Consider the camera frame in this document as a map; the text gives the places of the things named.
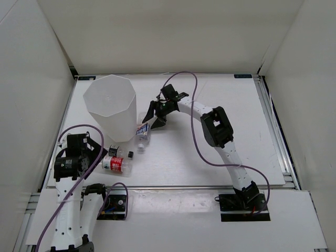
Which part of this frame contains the white octagonal plastic bin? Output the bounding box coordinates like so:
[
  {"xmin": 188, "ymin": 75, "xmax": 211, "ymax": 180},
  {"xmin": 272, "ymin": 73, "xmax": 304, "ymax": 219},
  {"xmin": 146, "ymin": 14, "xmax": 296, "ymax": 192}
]
[{"xmin": 83, "ymin": 75, "xmax": 137, "ymax": 142}]

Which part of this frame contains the clear bottle blue orange label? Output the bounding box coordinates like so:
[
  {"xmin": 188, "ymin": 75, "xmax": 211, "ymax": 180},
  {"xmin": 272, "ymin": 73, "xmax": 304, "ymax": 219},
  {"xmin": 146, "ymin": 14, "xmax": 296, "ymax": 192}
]
[{"xmin": 135, "ymin": 112, "xmax": 151, "ymax": 153}]

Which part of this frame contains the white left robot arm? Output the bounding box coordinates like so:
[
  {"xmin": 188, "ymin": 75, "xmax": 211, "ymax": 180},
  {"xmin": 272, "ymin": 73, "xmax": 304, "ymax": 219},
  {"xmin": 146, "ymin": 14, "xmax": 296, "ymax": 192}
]
[{"xmin": 50, "ymin": 132, "xmax": 110, "ymax": 251}]

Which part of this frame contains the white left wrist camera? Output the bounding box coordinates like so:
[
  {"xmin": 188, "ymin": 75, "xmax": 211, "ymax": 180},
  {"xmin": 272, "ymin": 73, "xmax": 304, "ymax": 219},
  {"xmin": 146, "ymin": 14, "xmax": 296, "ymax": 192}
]
[{"xmin": 57, "ymin": 136, "xmax": 67, "ymax": 149}]

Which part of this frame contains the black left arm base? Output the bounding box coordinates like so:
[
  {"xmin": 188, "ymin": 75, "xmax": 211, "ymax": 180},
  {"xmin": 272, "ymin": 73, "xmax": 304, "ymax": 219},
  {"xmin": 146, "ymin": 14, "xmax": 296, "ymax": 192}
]
[{"xmin": 97, "ymin": 190, "xmax": 129, "ymax": 221}]

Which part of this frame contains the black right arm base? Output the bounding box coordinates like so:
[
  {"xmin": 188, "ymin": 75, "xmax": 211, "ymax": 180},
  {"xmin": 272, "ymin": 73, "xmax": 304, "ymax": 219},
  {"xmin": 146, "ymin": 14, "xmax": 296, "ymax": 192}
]
[{"xmin": 214, "ymin": 193, "xmax": 271, "ymax": 222}]

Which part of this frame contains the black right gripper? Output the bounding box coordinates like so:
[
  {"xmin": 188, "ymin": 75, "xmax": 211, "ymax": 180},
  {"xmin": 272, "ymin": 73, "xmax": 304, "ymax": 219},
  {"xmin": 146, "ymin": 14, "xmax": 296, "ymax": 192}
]
[{"xmin": 143, "ymin": 101, "xmax": 174, "ymax": 130}]

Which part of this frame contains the small bottle black label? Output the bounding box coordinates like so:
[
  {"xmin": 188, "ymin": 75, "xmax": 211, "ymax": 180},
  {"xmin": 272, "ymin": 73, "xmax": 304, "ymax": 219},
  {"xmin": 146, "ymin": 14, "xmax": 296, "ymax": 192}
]
[{"xmin": 108, "ymin": 145, "xmax": 134, "ymax": 159}]

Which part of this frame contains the clear bottle red label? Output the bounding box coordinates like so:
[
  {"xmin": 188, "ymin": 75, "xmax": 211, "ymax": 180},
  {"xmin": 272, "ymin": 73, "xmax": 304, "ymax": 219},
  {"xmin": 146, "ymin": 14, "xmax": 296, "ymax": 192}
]
[{"xmin": 102, "ymin": 155, "xmax": 132, "ymax": 176}]

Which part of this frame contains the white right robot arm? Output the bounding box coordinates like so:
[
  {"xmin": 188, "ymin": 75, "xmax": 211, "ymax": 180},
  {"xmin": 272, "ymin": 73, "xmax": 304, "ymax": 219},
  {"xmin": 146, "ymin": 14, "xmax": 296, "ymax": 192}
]
[{"xmin": 142, "ymin": 84, "xmax": 259, "ymax": 210}]

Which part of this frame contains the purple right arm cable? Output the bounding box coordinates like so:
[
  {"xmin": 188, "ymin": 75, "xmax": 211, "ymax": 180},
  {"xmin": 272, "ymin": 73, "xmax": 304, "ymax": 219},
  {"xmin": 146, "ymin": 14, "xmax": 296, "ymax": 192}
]
[{"xmin": 161, "ymin": 71, "xmax": 271, "ymax": 215}]

